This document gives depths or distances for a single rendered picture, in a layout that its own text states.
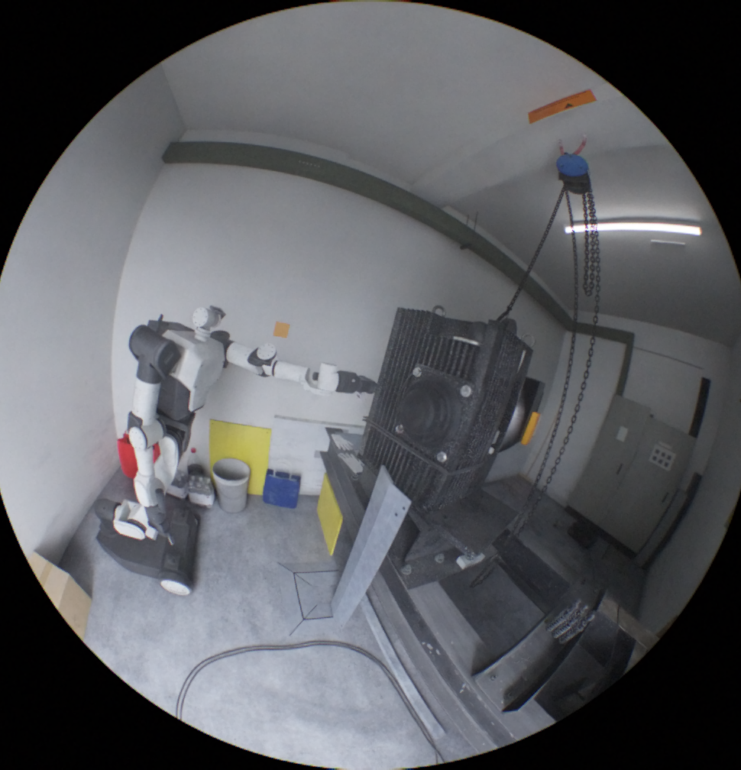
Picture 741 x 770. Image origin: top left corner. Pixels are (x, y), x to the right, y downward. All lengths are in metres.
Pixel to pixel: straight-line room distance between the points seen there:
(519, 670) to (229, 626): 1.28
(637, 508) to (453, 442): 3.23
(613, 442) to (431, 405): 3.15
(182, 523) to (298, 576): 0.77
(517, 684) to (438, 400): 1.05
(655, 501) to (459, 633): 3.11
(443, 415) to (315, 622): 1.29
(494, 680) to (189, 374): 1.36
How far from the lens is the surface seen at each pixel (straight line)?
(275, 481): 1.92
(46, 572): 1.71
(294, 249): 1.74
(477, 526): 1.00
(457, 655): 0.94
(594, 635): 1.72
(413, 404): 0.81
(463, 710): 1.19
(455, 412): 0.78
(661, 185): 1.99
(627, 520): 3.77
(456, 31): 1.48
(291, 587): 1.62
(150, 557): 1.61
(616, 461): 3.65
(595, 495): 3.75
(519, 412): 1.18
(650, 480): 3.66
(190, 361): 0.84
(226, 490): 1.82
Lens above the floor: 1.45
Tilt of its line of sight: 11 degrees down
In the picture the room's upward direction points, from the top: 15 degrees clockwise
